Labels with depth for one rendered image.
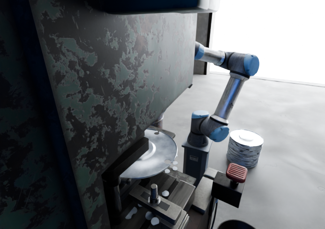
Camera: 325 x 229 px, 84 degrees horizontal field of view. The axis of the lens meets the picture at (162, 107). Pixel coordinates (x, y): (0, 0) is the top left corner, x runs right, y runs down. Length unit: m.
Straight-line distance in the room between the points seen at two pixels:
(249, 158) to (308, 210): 0.51
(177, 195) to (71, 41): 0.54
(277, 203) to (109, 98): 1.61
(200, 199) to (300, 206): 1.18
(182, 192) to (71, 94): 0.51
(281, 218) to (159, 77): 1.47
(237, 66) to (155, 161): 0.71
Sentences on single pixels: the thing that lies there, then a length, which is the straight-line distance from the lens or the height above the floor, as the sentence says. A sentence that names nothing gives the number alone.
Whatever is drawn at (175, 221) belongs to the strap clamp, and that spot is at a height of 0.75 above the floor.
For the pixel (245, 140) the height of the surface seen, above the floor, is 0.25.
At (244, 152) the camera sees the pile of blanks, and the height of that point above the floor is 0.16.
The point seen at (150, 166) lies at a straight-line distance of 0.60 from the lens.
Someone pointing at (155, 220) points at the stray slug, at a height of 0.71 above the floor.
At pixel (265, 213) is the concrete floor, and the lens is 1.63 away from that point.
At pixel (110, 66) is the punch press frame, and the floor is 1.14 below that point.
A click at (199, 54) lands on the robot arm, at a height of 1.08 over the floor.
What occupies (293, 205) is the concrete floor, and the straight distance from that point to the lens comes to 1.78.
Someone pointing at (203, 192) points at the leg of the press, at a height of 0.64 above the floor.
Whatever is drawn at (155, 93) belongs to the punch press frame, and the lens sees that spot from 0.31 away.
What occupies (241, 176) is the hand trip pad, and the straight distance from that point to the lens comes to 0.65.
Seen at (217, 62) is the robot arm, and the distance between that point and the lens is 1.14.
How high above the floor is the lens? 1.19
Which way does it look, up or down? 24 degrees down
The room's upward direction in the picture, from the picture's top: straight up
